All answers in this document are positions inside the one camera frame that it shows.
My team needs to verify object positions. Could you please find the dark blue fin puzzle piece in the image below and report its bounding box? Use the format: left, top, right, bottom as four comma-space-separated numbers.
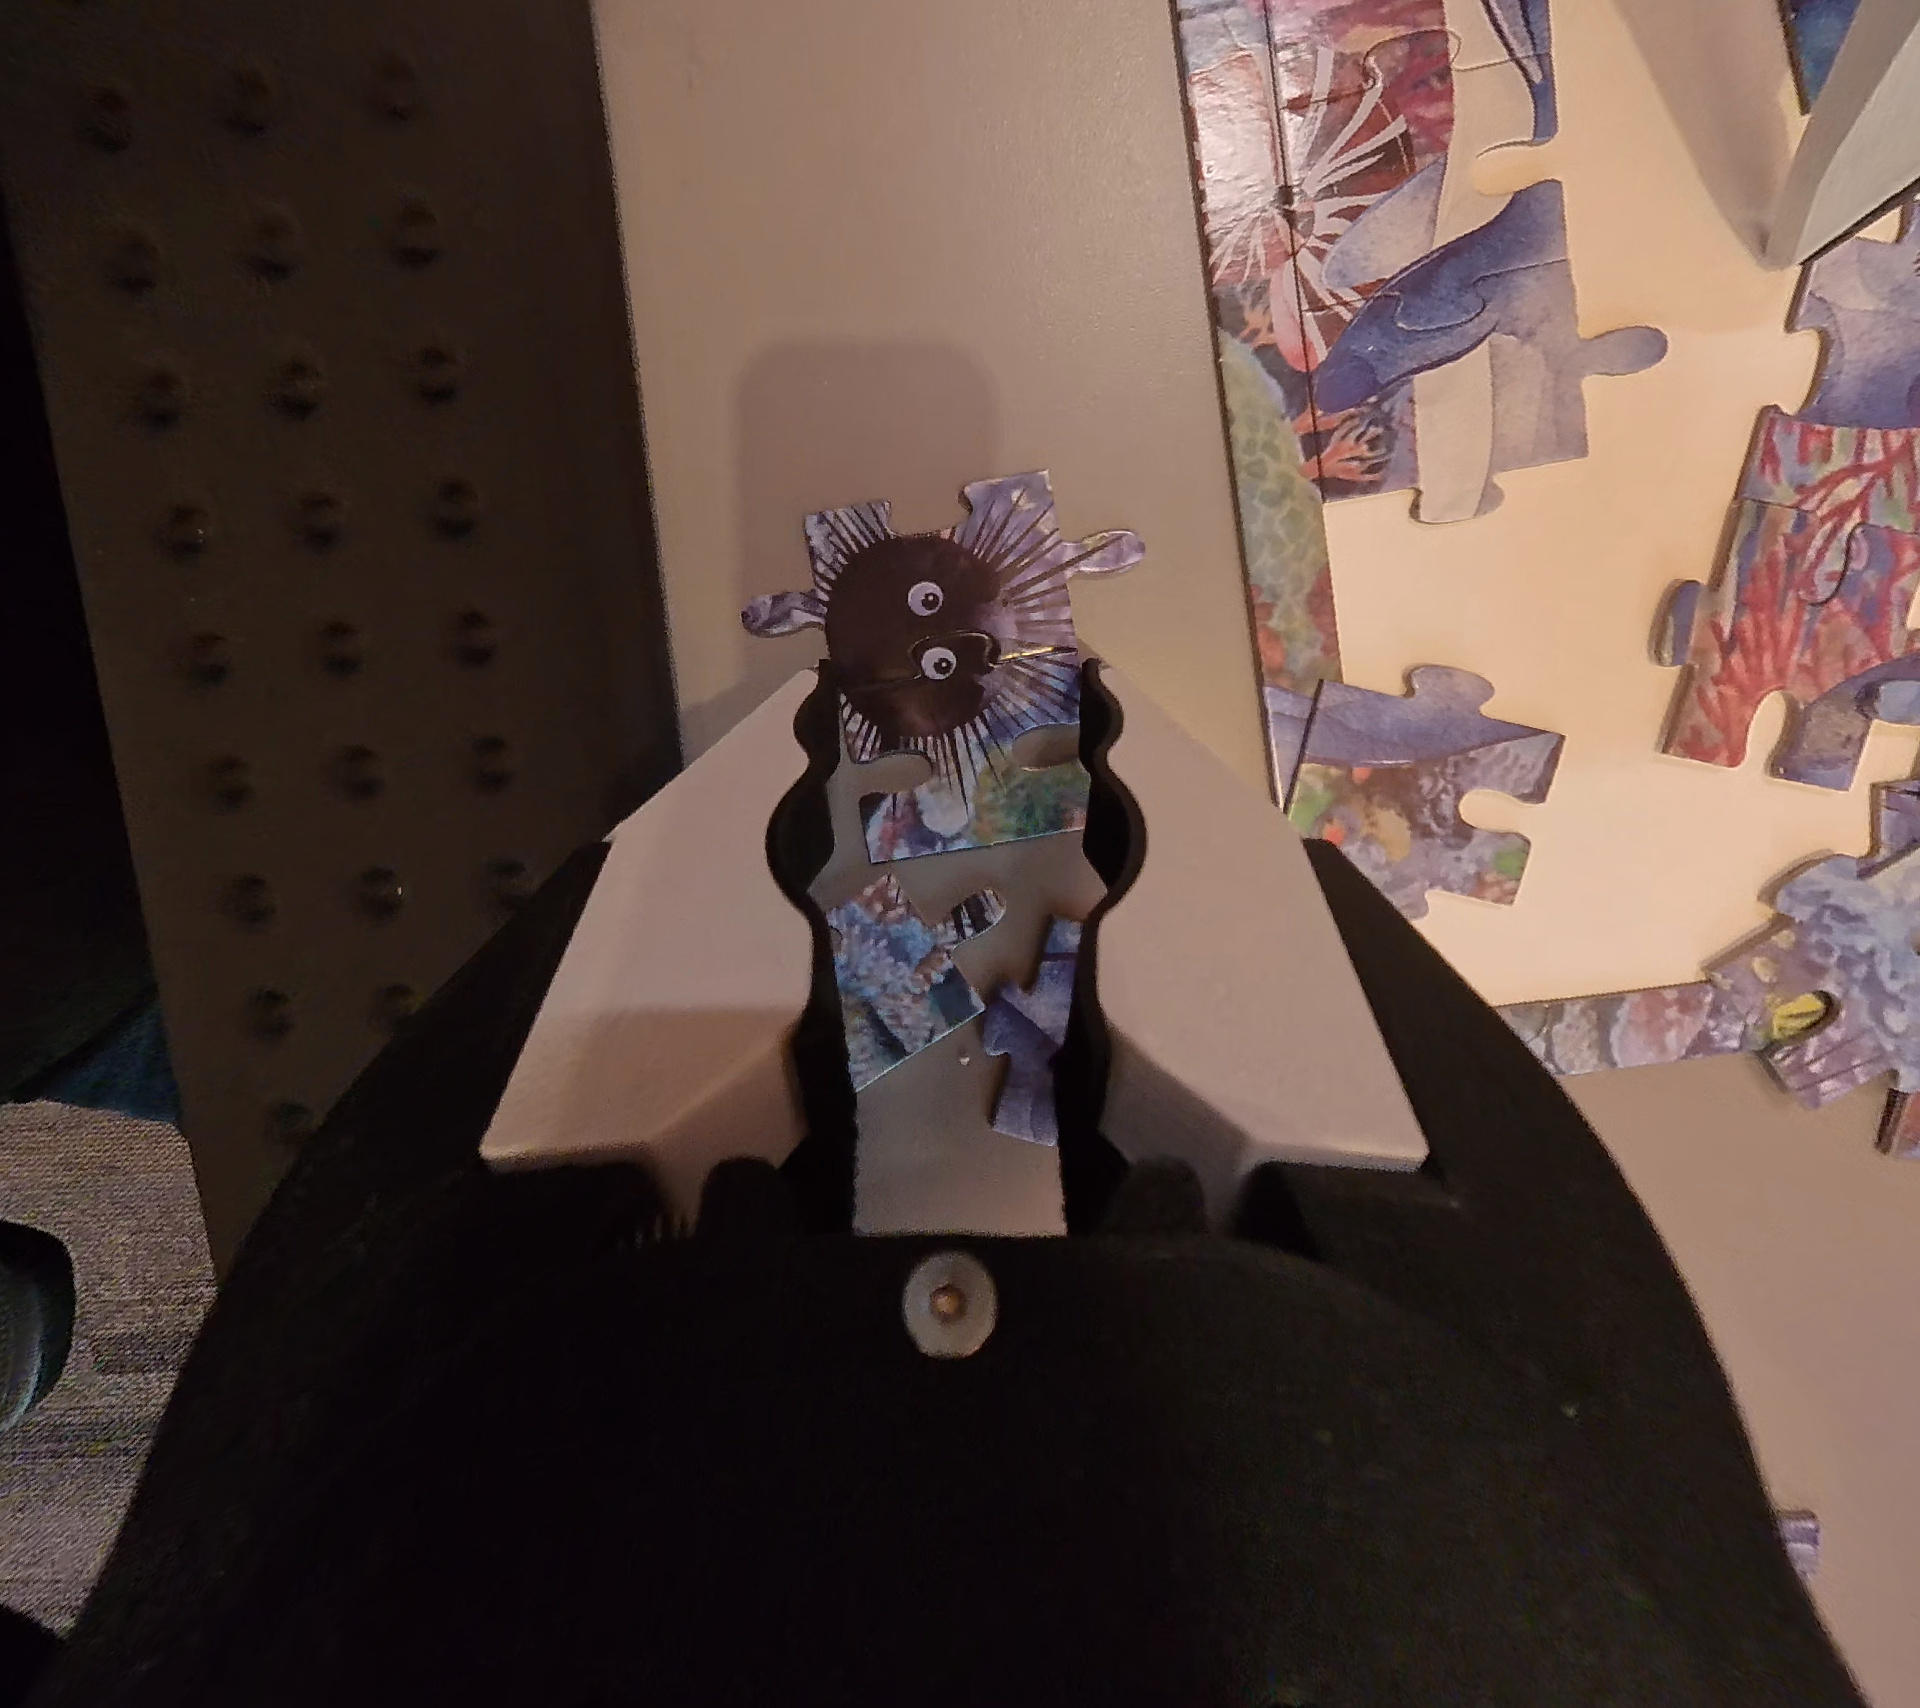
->
1321, 180, 1578, 419

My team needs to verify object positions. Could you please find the blue dark coral puzzle piece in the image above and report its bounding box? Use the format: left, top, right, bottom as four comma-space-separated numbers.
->
816, 867, 1010, 1097

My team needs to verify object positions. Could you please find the red green coral puzzle piece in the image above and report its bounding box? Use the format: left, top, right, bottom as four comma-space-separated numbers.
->
1741, 405, 1920, 600

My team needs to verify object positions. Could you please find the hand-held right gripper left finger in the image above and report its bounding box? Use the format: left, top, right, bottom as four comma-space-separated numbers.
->
477, 658, 860, 1238

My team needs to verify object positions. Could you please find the lavender coral puzzle piece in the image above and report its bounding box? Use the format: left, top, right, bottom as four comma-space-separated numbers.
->
1265, 661, 1567, 925

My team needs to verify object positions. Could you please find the sea print puzzle board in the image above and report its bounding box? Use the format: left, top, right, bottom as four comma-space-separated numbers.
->
1147, 0, 1920, 1079

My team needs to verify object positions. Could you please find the mottled lavender yellow fish piece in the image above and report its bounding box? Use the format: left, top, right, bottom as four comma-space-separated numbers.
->
1711, 837, 1920, 1113

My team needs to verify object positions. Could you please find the urchin green coral puzzle piece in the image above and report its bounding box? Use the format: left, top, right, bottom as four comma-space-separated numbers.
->
829, 641, 1098, 870

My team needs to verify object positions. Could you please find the black sea urchin puzzle piece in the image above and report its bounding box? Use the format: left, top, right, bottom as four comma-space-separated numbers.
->
738, 469, 1147, 689

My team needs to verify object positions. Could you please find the grey perforated panel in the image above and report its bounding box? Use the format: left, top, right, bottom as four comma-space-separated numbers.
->
0, 0, 685, 1275

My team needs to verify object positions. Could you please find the red coral purple puzzle piece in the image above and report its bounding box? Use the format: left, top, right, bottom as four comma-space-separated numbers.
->
1656, 508, 1920, 780

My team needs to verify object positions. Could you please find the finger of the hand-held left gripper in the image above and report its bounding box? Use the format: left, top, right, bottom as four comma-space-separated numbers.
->
1747, 0, 1920, 270

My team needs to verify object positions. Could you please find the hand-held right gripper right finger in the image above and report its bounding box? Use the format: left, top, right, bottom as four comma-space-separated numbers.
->
1051, 653, 1430, 1238

